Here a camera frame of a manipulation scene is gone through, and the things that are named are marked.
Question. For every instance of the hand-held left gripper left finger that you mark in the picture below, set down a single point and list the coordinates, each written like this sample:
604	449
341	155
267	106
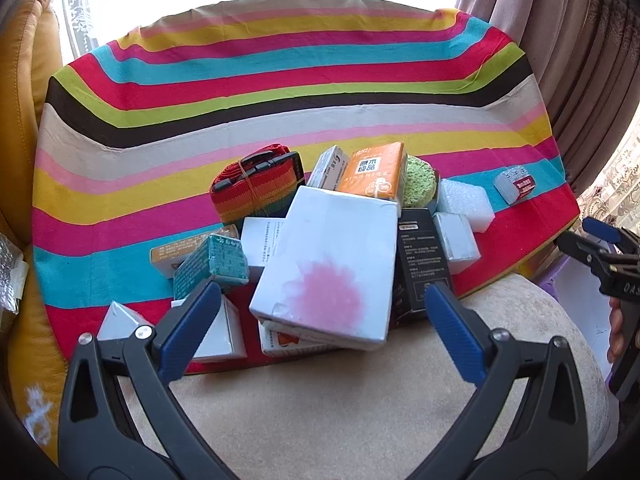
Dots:
190	332

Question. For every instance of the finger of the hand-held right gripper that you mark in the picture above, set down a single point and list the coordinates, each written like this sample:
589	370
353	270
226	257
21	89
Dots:
600	230
580	250

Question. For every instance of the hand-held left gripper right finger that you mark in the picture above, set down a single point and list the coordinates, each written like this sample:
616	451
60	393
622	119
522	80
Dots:
455	335

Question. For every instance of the purple cardboard box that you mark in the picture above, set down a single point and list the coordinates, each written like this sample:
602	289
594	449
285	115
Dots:
575	300

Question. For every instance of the small grey box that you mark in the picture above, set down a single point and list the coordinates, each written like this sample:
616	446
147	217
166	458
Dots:
117	322
455	237

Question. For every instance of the teal green box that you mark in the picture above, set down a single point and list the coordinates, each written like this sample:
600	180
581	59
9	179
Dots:
215	262

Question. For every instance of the small beige orange box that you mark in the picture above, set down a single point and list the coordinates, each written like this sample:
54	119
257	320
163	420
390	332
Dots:
165	257

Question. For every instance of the tall black box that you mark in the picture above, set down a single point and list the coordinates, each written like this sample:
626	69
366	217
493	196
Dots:
420	255

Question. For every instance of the long white orange-print box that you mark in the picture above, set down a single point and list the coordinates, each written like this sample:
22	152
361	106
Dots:
280	342

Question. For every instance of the red and white packet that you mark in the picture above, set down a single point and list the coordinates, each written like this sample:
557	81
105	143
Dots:
515	185

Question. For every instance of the large white pink-stained box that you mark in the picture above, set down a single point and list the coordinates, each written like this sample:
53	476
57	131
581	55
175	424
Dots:
325	260

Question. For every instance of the person's right hand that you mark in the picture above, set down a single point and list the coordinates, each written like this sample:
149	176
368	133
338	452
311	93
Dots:
616	332

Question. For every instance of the plain white box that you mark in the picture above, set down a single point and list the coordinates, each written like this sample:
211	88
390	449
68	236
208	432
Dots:
227	330

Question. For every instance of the embroidered lace curtain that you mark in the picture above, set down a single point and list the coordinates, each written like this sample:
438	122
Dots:
620	180

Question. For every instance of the white box with small text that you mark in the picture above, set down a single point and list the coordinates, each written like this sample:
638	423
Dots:
260	245

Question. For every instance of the white foam block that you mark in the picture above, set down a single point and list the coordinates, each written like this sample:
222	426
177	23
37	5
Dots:
465	200

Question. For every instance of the beige cushion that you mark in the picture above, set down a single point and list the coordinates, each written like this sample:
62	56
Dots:
325	410

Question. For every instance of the green scrubbing sponge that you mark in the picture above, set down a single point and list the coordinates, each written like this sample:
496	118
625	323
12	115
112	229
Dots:
417	182

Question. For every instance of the brown pleated curtain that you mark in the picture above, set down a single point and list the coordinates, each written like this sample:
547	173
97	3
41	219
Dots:
575	60

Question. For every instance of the orange tissue pack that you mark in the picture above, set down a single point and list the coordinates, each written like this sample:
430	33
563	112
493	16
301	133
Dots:
372	170

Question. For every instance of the silver blister pack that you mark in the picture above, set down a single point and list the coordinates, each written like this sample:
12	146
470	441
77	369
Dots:
10	270

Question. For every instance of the white medicine box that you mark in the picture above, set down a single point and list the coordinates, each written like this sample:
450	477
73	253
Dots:
327	167

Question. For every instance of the rainbow striped cloth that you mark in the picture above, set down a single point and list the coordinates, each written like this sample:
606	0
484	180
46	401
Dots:
300	85

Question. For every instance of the yellow leather sofa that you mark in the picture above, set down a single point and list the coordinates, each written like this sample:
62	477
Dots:
25	110

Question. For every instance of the sheer window curtain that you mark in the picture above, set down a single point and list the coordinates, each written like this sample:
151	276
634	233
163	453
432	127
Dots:
80	15

